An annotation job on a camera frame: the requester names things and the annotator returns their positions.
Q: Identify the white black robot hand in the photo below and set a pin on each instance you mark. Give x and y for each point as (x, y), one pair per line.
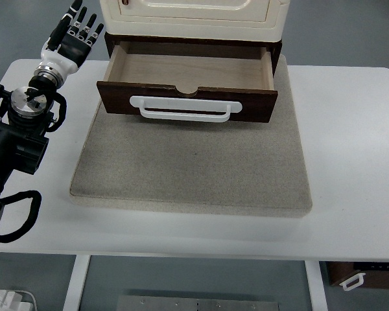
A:
(66, 51)

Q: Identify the dark wooden drawer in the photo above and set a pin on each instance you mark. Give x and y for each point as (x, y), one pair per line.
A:
(188, 70)

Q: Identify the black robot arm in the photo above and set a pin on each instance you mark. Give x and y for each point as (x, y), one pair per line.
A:
(28, 113)

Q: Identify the cream white cabinet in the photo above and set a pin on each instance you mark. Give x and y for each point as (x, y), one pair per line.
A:
(249, 20)

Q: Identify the beige stone slab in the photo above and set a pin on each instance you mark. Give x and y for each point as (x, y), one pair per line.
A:
(233, 168)

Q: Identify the grey metal plate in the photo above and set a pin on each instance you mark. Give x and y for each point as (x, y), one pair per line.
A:
(134, 302)

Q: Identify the white power adapter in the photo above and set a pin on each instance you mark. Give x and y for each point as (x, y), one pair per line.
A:
(13, 301)

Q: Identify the white drawer handle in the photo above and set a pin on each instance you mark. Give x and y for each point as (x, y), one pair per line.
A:
(185, 109)

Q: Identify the white table frame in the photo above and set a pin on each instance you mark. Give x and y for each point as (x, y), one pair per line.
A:
(81, 265)

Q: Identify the brown box with white handle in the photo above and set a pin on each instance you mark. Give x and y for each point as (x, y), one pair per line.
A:
(351, 275)

